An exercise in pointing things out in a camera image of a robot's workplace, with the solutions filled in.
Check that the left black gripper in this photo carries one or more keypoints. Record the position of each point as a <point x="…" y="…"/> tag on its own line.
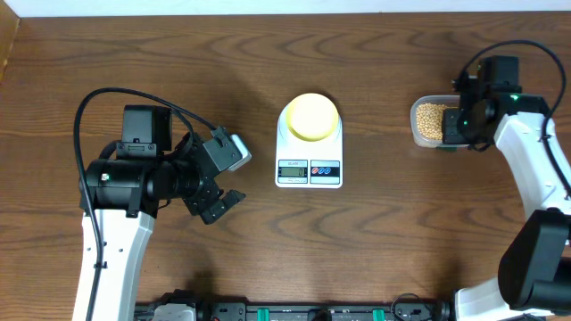
<point x="209" y="190"/>

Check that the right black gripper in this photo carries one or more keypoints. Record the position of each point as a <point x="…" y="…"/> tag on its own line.
<point x="451" y="134"/>

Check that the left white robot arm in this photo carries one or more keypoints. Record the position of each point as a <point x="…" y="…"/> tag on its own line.
<point x="125" y="188"/>

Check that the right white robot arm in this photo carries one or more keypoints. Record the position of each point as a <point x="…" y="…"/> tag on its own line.
<point x="533" y="277"/>

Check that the white digital kitchen scale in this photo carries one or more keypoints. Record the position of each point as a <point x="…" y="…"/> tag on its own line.
<point x="301" y="164"/>

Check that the yellow plastic bowl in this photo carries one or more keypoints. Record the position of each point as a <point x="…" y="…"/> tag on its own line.
<point x="311" y="117"/>

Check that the clear plastic bean container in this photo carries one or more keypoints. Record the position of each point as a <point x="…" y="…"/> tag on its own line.
<point x="449" y="100"/>

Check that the soybeans in container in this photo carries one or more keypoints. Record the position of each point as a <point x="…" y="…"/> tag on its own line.
<point x="429" y="119"/>

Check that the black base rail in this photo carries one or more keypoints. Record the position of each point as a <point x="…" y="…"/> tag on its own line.
<point x="186" y="305"/>

